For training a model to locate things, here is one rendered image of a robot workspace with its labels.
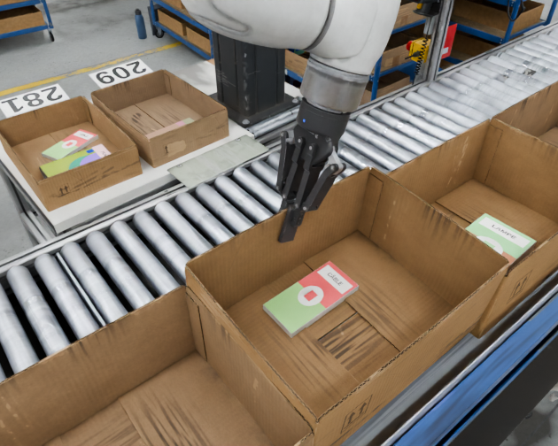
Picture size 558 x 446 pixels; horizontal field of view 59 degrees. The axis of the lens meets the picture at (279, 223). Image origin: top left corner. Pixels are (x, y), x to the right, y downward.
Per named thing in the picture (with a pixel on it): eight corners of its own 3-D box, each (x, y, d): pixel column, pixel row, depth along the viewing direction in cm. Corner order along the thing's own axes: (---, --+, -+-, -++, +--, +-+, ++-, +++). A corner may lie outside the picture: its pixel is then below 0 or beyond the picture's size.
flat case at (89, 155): (40, 171, 141) (38, 165, 140) (103, 147, 150) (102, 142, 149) (58, 194, 133) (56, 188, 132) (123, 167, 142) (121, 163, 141)
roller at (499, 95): (443, 78, 197) (445, 85, 201) (569, 132, 167) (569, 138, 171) (450, 67, 197) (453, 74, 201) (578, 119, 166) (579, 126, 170)
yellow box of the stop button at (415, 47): (416, 53, 197) (420, 34, 192) (434, 60, 192) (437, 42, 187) (391, 62, 190) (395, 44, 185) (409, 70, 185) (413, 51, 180)
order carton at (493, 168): (470, 178, 122) (490, 116, 111) (589, 242, 105) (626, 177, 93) (357, 248, 103) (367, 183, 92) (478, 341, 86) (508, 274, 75)
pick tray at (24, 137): (90, 121, 168) (82, 94, 161) (144, 173, 145) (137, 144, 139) (3, 150, 154) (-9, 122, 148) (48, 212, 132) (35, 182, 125)
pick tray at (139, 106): (168, 94, 183) (164, 67, 176) (230, 135, 161) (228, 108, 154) (96, 119, 169) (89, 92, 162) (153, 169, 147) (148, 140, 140)
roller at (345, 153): (321, 139, 168) (321, 126, 165) (446, 218, 138) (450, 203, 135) (309, 144, 166) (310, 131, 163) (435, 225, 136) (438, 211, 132)
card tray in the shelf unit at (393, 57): (321, 47, 267) (321, 28, 261) (361, 34, 281) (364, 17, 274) (374, 73, 243) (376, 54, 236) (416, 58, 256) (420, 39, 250)
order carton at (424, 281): (357, 228, 101) (370, 163, 89) (477, 326, 86) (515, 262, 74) (190, 329, 83) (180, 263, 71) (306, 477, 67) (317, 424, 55)
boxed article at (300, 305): (262, 310, 86) (262, 304, 85) (329, 265, 93) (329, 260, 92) (290, 339, 82) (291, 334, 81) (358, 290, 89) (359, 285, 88)
